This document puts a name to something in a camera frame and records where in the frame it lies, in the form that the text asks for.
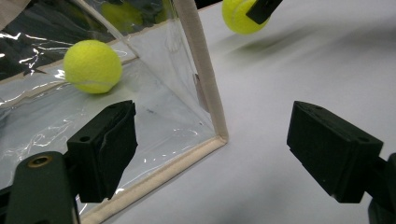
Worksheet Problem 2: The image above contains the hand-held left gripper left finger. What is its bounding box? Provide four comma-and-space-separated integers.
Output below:
66, 99, 139, 203

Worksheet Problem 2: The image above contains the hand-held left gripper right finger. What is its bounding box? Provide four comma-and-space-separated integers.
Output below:
286, 100, 385, 205

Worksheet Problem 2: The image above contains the yellow tennis ball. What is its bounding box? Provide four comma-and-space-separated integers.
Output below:
221, 0, 273, 35
63, 38, 123, 95

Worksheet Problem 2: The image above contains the transparent bag with beige trim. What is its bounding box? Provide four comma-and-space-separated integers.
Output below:
0, 0, 230, 224

